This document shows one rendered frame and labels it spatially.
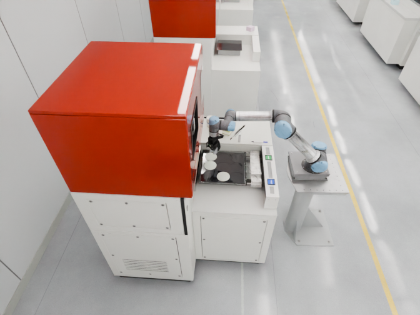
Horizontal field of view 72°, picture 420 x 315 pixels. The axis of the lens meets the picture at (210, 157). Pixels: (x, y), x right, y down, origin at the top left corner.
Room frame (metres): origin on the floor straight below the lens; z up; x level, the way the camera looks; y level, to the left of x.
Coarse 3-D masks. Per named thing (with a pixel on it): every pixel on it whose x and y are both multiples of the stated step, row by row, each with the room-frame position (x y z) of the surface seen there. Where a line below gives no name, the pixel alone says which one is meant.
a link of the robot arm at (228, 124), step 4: (228, 116) 1.75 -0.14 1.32; (224, 120) 1.71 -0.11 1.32; (228, 120) 1.70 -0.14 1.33; (232, 120) 1.72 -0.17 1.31; (220, 124) 1.66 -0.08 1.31; (224, 124) 1.66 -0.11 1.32; (228, 124) 1.66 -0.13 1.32; (232, 124) 1.65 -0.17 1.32; (220, 128) 1.65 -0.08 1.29; (224, 128) 1.65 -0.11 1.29; (228, 128) 1.64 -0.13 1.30; (232, 128) 1.64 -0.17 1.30
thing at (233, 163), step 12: (204, 156) 1.77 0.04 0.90; (228, 156) 1.77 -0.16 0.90; (240, 156) 1.76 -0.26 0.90; (204, 168) 1.63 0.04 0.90; (216, 168) 1.63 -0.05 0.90; (228, 168) 1.63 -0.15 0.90; (240, 168) 1.63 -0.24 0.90; (204, 180) 1.50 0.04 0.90; (216, 180) 1.50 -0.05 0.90; (228, 180) 1.50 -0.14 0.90; (240, 180) 1.50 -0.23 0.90
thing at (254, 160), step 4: (252, 156) 1.78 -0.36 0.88; (256, 156) 1.78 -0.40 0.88; (252, 160) 1.74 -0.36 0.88; (256, 160) 1.74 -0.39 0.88; (252, 164) 1.69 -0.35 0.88; (256, 164) 1.68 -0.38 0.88; (252, 168) 1.64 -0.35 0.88; (256, 168) 1.64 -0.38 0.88; (260, 168) 1.64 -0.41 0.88; (252, 176) 1.55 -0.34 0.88; (252, 184) 1.47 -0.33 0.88; (256, 184) 1.47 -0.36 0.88; (260, 184) 1.47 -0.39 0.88
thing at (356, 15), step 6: (342, 0) 8.42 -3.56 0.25; (348, 0) 8.01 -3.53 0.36; (354, 0) 7.59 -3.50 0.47; (360, 0) 7.29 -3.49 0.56; (366, 0) 7.28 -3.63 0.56; (342, 6) 8.28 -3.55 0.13; (348, 6) 7.88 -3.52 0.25; (354, 6) 7.47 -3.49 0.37; (360, 6) 7.28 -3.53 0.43; (366, 6) 7.27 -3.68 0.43; (348, 12) 7.75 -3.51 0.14; (354, 12) 7.35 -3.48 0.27; (360, 12) 7.28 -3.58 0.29; (354, 18) 7.29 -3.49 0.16; (360, 18) 7.28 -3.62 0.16
